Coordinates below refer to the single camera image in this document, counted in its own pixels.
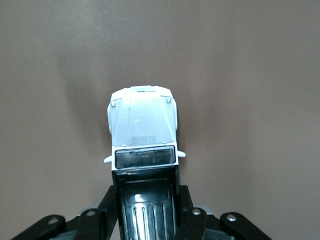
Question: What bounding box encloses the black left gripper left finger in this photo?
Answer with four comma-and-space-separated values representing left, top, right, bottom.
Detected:
11, 185, 121, 240

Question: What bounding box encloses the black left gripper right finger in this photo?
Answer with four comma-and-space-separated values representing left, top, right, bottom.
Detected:
174, 184, 273, 240

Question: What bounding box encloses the white toy pickup truck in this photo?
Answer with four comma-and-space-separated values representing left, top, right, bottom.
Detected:
103, 85, 187, 240

